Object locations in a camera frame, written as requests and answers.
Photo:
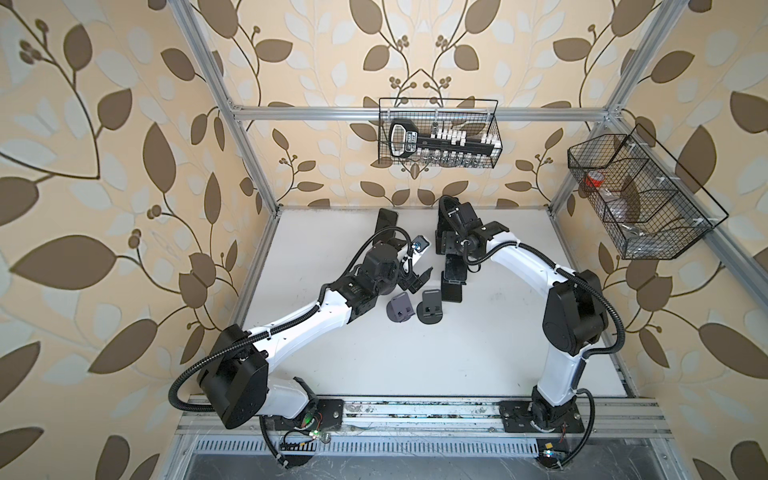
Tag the right wire basket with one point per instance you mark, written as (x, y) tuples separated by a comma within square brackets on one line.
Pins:
[(652, 205)]

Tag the middle right black stand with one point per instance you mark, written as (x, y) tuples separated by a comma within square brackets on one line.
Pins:
[(453, 278)]

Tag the wire basket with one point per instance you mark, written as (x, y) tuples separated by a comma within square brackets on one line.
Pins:
[(475, 116), (652, 205)]

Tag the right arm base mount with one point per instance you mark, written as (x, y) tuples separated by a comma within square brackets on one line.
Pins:
[(538, 417)]

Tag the front aluminium rail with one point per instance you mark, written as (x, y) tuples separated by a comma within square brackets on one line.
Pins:
[(400, 426)]

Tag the front left purple stand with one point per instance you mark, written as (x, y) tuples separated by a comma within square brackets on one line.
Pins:
[(399, 308)]

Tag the front right black stand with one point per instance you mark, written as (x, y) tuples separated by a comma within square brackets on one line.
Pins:
[(430, 310)]

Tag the back wire basket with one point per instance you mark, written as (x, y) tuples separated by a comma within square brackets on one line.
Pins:
[(475, 116)]

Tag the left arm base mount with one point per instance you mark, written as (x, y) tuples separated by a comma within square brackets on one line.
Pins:
[(312, 415)]

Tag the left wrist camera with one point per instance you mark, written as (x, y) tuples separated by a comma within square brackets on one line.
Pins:
[(410, 255)]

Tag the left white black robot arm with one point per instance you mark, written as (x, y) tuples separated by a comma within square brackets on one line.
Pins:
[(235, 380)]

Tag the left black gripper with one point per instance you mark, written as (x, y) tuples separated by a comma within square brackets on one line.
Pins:
[(410, 277)]

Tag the red capped clear item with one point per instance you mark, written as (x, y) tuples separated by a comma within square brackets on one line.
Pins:
[(594, 180)]

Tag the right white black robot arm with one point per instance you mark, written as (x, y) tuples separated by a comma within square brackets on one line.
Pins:
[(579, 322)]

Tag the black stand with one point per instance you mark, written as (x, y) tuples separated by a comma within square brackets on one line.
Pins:
[(453, 278), (430, 310)]

